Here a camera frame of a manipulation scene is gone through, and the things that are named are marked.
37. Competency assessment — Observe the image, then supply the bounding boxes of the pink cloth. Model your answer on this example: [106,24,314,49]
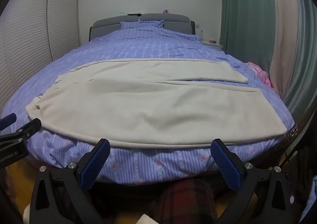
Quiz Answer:
[246,62,276,89]

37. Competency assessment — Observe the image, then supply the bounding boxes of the blue floral bed duvet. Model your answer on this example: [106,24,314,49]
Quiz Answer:
[0,21,296,185]

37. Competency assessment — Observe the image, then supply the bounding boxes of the person's plaid trouser leg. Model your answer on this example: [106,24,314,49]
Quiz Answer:
[148,178,220,224]

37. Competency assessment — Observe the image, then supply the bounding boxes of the white nightstand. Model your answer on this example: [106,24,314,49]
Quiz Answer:
[201,40,224,51]

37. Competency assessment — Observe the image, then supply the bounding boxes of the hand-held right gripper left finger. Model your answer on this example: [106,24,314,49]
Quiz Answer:
[30,138,111,224]

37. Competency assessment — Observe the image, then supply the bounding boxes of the pale green curtain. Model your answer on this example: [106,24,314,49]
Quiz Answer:
[285,0,317,118]

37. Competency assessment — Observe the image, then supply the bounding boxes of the grey padded headboard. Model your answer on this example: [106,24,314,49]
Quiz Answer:
[89,13,196,41]

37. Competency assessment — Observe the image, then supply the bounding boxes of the cream pants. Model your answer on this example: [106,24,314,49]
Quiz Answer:
[25,59,285,148]

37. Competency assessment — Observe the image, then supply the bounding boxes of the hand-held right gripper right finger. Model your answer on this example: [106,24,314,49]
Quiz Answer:
[210,138,298,224]

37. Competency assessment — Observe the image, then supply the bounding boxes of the beige curtain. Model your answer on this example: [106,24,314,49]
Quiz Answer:
[269,0,305,92]

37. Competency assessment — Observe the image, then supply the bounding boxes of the brown wicker chair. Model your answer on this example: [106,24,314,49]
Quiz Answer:
[282,112,313,168]

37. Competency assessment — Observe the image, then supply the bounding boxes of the white louvered wardrobe door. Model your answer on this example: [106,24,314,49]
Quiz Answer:
[0,0,53,113]
[48,0,81,62]

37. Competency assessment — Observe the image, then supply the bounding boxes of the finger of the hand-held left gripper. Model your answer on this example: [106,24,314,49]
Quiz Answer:
[0,113,17,130]
[0,118,42,145]

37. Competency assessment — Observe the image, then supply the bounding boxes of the blue floral pillow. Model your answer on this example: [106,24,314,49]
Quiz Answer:
[120,20,165,30]

